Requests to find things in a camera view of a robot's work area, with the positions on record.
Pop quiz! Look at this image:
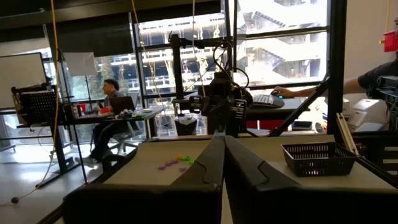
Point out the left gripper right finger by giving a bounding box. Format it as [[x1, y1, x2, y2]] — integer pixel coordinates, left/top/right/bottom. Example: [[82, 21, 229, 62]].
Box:
[[223, 135, 398, 224]]

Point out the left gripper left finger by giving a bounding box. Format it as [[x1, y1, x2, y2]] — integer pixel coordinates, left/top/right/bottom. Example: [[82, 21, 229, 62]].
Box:
[[63, 136, 226, 224]]

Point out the black trash bin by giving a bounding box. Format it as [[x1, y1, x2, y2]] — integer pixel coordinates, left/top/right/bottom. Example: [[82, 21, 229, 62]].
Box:
[[174, 115, 199, 136]]

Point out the black plastic slotted basket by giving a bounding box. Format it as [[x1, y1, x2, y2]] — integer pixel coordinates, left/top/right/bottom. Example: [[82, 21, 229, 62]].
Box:
[[280, 141, 361, 178]]

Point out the black computer keyboard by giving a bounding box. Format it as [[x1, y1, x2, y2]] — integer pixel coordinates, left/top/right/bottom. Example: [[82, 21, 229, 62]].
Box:
[[250, 93, 285, 110]]

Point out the dark operator desk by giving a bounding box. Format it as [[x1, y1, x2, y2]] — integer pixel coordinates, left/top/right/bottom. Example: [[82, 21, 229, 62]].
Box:
[[245, 98, 312, 121]]

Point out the dark office desk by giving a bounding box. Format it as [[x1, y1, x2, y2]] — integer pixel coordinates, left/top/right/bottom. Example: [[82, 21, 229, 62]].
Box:
[[63, 107, 165, 140]]

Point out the beige flat bar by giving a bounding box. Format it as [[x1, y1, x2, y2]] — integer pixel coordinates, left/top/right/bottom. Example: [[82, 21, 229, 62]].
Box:
[[335, 112, 360, 156]]

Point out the black laptop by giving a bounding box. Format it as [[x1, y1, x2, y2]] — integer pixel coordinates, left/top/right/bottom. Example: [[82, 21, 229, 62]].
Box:
[[108, 96, 137, 116]]

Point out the person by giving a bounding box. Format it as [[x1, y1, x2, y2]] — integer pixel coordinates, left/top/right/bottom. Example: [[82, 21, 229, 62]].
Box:
[[74, 78, 139, 168], [271, 58, 398, 100]]

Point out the black tripod stand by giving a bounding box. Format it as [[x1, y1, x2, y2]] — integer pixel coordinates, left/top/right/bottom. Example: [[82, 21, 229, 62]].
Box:
[[57, 49, 90, 185]]

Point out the white printer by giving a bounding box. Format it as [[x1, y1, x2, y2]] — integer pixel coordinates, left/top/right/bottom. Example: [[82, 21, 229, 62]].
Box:
[[341, 98, 389, 133]]

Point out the white diffuser panel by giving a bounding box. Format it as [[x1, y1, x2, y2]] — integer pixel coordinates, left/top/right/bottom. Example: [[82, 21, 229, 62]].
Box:
[[62, 52, 98, 77]]

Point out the black perforated crate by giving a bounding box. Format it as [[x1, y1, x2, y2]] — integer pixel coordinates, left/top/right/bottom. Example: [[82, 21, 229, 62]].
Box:
[[11, 83, 58, 127]]

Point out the white whiteboard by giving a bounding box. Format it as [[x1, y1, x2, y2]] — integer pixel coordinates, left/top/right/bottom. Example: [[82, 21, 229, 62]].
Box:
[[0, 52, 48, 110]]

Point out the red box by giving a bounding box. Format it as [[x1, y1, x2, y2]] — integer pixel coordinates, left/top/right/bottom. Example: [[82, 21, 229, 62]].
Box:
[[379, 29, 398, 53]]

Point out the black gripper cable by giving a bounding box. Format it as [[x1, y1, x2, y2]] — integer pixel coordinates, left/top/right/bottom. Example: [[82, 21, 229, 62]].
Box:
[[212, 41, 251, 91]]

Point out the black camera rig post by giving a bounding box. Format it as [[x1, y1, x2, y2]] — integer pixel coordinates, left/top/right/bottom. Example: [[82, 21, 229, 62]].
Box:
[[169, 30, 233, 103]]

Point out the black diagonal frame strut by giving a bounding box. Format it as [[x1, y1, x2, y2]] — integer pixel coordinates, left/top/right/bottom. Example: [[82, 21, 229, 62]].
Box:
[[269, 74, 331, 138]]

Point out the yellow hanging cable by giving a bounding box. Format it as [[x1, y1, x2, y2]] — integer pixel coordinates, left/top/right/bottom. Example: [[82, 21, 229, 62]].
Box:
[[130, 0, 165, 106], [0, 0, 60, 208]]

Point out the black frame column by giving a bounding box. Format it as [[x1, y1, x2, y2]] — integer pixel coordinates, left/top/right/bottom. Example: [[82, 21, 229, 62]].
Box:
[[326, 0, 348, 135]]

